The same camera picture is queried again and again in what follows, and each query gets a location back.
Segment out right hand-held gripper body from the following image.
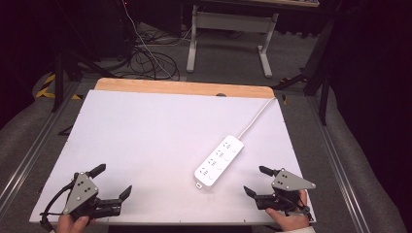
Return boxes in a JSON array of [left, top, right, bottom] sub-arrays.
[[255, 167, 317, 214]]

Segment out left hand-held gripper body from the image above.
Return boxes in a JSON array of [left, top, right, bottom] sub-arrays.
[[62, 172, 122, 219]]

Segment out white power strip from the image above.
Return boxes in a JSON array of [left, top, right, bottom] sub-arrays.
[[193, 134, 245, 189]]

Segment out person's left hand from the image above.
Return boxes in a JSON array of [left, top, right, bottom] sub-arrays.
[[55, 214, 97, 233]]

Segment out person's right hand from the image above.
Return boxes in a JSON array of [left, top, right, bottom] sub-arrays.
[[264, 189, 311, 232]]

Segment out white table mat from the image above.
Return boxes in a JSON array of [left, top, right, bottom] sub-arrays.
[[28, 89, 317, 225]]

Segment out yellow black floor tape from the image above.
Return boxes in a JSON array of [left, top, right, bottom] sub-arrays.
[[34, 73, 83, 101]]

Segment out black metal stand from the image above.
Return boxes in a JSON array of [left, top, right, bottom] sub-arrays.
[[51, 48, 115, 113], [271, 17, 336, 126]]

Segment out wooden table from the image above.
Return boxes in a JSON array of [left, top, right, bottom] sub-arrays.
[[93, 77, 276, 100]]

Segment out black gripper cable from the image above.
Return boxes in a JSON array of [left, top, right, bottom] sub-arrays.
[[39, 182, 76, 229]]

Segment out white power strip cable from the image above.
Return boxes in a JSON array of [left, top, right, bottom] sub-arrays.
[[237, 96, 277, 141]]

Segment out grey metal floor rail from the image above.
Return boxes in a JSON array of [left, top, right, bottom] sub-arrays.
[[0, 81, 81, 213], [305, 95, 371, 233]]

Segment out black floor cables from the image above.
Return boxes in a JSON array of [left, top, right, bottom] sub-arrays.
[[128, 30, 181, 82]]

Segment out white floor cable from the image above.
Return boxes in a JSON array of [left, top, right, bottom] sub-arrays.
[[121, 0, 193, 81]]

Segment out white desk frame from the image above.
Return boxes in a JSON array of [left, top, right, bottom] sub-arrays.
[[186, 4, 280, 79]]

